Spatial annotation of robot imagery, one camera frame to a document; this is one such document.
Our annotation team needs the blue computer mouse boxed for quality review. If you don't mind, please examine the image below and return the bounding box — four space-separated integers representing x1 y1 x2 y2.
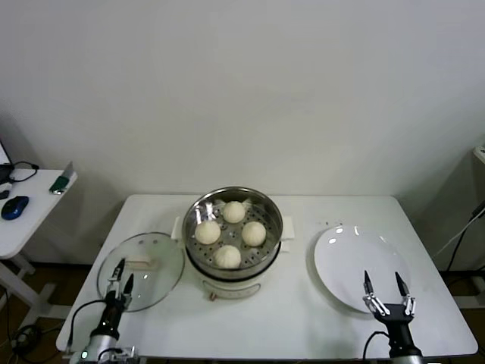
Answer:
0 196 30 221

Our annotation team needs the white steamed baozi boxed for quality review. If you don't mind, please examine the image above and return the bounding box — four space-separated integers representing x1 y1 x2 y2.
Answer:
194 221 221 245
214 244 243 269
241 221 267 246
221 200 246 224

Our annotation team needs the black looped desk cable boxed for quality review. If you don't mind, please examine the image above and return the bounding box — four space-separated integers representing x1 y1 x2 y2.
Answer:
7 162 39 184

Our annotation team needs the white side table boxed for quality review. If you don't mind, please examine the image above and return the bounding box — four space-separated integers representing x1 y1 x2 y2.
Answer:
0 168 77 319

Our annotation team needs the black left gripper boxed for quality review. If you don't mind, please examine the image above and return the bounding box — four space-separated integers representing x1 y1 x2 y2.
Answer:
100 258 136 335

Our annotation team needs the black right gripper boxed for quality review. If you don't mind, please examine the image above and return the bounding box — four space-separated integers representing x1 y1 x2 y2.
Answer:
361 269 420 356

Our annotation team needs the thin white hanging cable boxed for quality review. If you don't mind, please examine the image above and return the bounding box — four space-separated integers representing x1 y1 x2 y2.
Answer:
433 212 485 256

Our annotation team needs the thin black hanging cable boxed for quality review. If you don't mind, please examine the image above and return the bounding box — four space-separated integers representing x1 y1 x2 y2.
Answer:
446 199 485 273

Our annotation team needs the black floor cable bundle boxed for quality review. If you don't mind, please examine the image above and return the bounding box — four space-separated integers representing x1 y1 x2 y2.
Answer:
10 325 43 352

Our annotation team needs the steel perforated steamer basket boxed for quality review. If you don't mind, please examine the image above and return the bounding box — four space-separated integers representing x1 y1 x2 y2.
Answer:
171 185 296 280

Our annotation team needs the green scraper tool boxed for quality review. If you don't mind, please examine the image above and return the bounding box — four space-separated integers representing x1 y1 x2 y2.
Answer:
47 162 74 196

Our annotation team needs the round white plate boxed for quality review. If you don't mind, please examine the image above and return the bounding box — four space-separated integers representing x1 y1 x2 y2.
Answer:
312 224 411 314

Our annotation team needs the round glass pot lid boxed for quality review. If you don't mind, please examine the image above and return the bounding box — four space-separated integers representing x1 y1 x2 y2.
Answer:
96 231 186 312

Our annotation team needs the white floor stand base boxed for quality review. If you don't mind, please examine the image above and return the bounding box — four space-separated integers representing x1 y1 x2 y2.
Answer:
441 267 485 308

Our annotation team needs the cream electric cooking pot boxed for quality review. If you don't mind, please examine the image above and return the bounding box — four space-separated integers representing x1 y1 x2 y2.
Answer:
184 238 293 303

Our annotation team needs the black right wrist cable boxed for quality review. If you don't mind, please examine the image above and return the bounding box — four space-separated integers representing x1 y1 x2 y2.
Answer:
362 330 391 361

